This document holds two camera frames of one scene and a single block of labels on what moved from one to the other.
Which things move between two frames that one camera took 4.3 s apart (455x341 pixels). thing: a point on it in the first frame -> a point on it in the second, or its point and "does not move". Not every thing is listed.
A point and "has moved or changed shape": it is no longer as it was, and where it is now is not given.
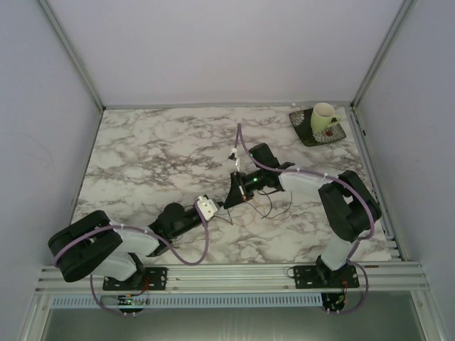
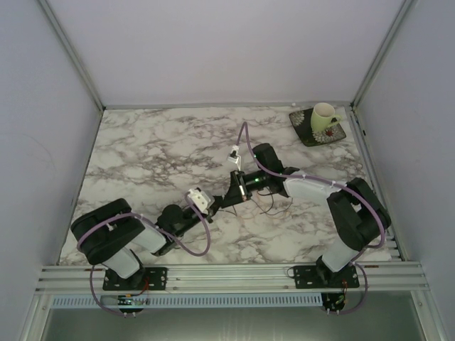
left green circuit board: [125, 300] does not move
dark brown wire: [271, 206] has moved or changed shape
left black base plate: [146, 278] does not move
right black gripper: [239, 192] does not move
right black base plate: [318, 277] does not move
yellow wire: [247, 224] -> [269, 217]
